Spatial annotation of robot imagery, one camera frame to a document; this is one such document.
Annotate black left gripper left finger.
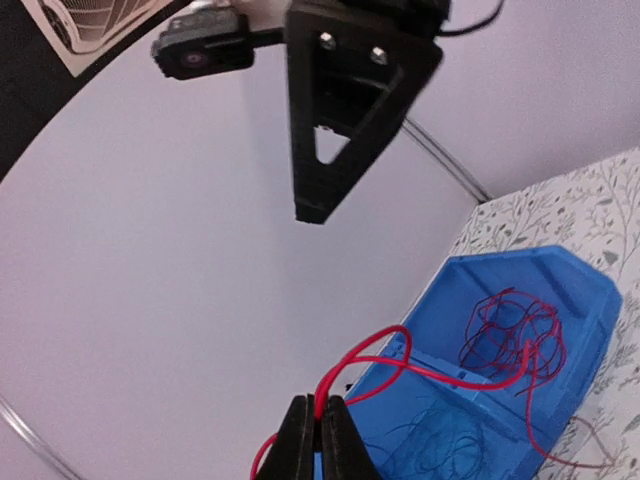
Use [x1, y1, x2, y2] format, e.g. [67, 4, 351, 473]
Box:
[254, 394, 315, 480]

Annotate floral tablecloth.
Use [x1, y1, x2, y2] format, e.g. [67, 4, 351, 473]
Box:
[450, 149, 639, 479]

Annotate blue plastic bin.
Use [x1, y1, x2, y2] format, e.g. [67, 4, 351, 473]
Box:
[344, 344, 546, 480]
[405, 246, 622, 460]

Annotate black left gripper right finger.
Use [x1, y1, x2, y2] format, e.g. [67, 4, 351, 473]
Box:
[319, 395, 382, 480]

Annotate right aluminium corner post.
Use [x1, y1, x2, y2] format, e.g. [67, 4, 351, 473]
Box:
[402, 117, 493, 204]

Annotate red cable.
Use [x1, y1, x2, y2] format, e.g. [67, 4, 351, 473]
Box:
[458, 287, 569, 396]
[249, 324, 616, 479]

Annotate blue plastic bin near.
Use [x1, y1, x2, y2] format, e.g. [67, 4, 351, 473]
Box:
[405, 246, 622, 460]

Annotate blue plastic bin middle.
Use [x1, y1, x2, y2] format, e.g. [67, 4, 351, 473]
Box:
[344, 344, 546, 480]

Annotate left aluminium corner post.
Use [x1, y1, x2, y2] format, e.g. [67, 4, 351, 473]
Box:
[1, 396, 85, 480]

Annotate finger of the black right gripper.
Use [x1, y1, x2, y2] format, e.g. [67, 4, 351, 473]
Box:
[284, 1, 444, 224]

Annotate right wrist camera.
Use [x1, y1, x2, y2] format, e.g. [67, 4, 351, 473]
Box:
[151, 7, 255, 80]

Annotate aluminium corner post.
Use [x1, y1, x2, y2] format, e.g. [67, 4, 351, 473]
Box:
[1, 396, 85, 480]
[402, 117, 493, 204]

